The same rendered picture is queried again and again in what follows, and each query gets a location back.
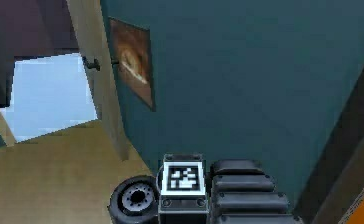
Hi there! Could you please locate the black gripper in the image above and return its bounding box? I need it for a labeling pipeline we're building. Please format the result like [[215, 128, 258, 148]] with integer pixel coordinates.
[[108, 175, 162, 224]]

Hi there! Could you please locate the beige room door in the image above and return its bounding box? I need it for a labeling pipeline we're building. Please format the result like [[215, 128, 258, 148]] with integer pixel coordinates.
[[65, 0, 131, 162]]

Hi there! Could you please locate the brown framed picture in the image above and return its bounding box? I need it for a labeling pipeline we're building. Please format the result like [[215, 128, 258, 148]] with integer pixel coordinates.
[[108, 17, 156, 113]]

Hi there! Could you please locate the black door handle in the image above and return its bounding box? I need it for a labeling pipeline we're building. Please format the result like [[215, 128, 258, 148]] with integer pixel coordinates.
[[82, 56, 101, 72]]

